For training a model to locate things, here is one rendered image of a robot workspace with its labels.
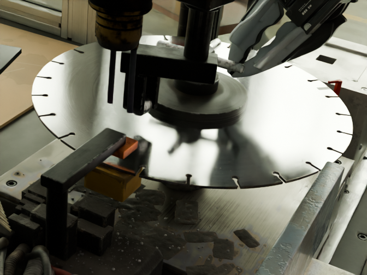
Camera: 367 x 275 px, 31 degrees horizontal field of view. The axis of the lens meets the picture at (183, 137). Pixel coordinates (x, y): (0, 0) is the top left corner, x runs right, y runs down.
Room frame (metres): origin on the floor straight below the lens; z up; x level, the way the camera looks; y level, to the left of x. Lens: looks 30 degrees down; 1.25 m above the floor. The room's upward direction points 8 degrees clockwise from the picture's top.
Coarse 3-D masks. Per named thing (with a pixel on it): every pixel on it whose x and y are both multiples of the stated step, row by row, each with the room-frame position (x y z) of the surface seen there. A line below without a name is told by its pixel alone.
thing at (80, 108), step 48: (96, 48) 0.71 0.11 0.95; (48, 96) 0.57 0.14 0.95; (96, 96) 0.59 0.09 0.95; (288, 96) 0.65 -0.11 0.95; (336, 96) 0.66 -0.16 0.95; (144, 144) 0.51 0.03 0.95; (192, 144) 0.52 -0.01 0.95; (240, 144) 0.53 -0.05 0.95; (288, 144) 0.54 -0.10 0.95; (336, 144) 0.55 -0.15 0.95
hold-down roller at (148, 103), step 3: (147, 96) 0.54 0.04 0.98; (147, 99) 0.54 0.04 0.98; (150, 99) 0.54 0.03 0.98; (147, 102) 0.54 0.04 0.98; (150, 102) 0.54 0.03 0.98; (144, 105) 0.53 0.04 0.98; (147, 105) 0.53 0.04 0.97; (150, 105) 0.54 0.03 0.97; (144, 108) 0.53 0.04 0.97; (147, 108) 0.53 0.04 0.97; (150, 108) 0.54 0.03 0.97; (144, 111) 0.53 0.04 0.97; (147, 111) 0.54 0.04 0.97; (135, 114) 0.53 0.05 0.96; (144, 114) 0.54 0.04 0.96
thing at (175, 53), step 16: (192, 16) 0.53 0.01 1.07; (208, 16) 0.53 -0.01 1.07; (192, 32) 0.53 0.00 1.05; (208, 32) 0.53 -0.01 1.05; (144, 48) 0.54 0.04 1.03; (160, 48) 0.55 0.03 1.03; (192, 48) 0.53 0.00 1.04; (208, 48) 0.54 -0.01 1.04; (128, 64) 0.53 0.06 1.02; (144, 64) 0.53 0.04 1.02; (160, 64) 0.53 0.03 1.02; (176, 64) 0.53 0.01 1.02; (192, 64) 0.53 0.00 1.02; (208, 64) 0.53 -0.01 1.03; (144, 80) 0.52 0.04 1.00; (192, 80) 0.53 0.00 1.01; (208, 80) 0.53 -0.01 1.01; (144, 96) 0.53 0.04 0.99
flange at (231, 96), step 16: (160, 80) 0.62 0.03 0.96; (176, 80) 0.61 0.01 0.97; (224, 80) 0.64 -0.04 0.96; (160, 96) 0.59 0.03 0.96; (176, 96) 0.59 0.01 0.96; (192, 96) 0.59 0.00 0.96; (208, 96) 0.60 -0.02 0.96; (224, 96) 0.60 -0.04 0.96; (240, 96) 0.61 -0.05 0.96; (176, 112) 0.56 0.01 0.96; (192, 112) 0.56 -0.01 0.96; (208, 112) 0.57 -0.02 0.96; (224, 112) 0.57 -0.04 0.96; (240, 112) 0.59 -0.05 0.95
